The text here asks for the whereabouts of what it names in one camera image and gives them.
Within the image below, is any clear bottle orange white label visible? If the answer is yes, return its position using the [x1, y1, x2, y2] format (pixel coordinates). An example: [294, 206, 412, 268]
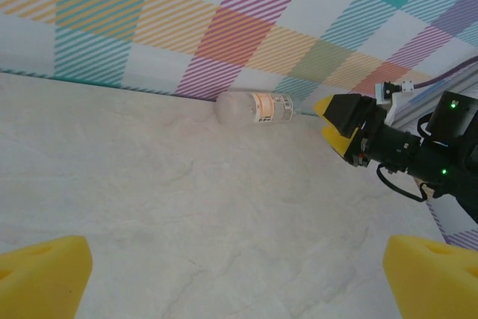
[213, 90, 296, 126]

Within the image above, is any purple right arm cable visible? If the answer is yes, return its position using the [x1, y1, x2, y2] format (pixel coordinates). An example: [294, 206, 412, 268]
[401, 55, 478, 93]

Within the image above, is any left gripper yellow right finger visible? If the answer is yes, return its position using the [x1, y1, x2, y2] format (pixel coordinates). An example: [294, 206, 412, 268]
[382, 235, 478, 319]

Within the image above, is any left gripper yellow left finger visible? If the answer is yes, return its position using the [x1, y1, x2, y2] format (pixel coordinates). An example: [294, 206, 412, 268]
[0, 235, 93, 319]

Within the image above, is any thin black cable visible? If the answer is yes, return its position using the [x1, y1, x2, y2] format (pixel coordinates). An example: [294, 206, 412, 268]
[376, 164, 429, 203]

